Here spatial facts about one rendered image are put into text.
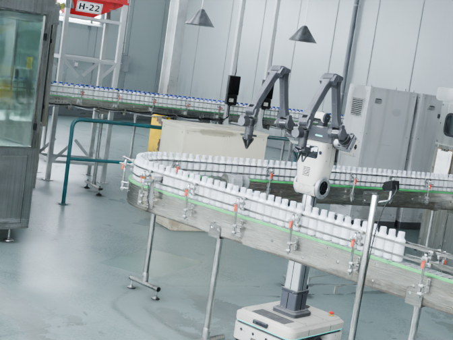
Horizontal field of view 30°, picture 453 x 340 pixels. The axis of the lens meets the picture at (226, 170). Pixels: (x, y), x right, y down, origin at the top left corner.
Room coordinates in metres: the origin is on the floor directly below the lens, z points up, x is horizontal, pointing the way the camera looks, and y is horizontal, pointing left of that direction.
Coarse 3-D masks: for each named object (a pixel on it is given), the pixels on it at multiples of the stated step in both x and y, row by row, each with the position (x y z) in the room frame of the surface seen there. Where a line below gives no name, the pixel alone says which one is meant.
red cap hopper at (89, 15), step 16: (80, 0) 11.46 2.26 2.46; (96, 0) 11.56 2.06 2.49; (112, 0) 11.67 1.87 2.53; (64, 16) 11.38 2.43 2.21; (80, 16) 11.47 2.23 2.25; (96, 16) 11.63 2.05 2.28; (64, 32) 11.36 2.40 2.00; (64, 48) 11.37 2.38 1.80; (96, 64) 12.30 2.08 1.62; (112, 64) 11.73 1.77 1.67; (48, 144) 12.01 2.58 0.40; (80, 144) 12.25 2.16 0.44; (48, 160) 11.35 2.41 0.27; (48, 176) 11.36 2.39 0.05
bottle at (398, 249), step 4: (400, 232) 4.59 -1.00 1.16; (404, 232) 4.60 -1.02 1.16; (400, 236) 4.58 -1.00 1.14; (396, 240) 4.58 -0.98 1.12; (400, 240) 4.57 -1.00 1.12; (404, 240) 4.58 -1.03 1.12; (396, 244) 4.58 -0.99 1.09; (396, 248) 4.58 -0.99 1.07; (400, 248) 4.57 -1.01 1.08; (396, 252) 4.57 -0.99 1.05; (400, 252) 4.57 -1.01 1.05; (392, 256) 4.59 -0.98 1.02; (396, 256) 4.57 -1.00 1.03; (396, 260) 4.57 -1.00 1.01; (400, 260) 4.57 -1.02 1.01
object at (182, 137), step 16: (176, 128) 9.44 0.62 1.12; (192, 128) 9.29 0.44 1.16; (208, 128) 9.39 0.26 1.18; (224, 128) 9.68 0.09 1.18; (240, 128) 10.01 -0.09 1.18; (160, 144) 9.73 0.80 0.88; (176, 144) 9.39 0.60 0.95; (192, 144) 9.32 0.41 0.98; (208, 144) 9.42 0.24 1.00; (224, 144) 9.52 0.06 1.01; (240, 144) 9.63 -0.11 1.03; (256, 144) 9.73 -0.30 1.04; (256, 160) 9.75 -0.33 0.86; (160, 224) 9.51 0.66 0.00; (176, 224) 9.30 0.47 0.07
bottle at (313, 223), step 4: (316, 208) 4.98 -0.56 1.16; (312, 212) 4.99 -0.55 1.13; (316, 212) 4.98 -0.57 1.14; (312, 216) 4.97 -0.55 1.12; (316, 216) 4.97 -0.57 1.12; (312, 220) 4.97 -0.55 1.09; (308, 224) 5.00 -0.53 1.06; (312, 224) 4.97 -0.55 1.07; (316, 224) 4.97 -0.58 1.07; (312, 228) 4.97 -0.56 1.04; (316, 228) 4.98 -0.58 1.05; (308, 232) 4.98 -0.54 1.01; (312, 232) 4.97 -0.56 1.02
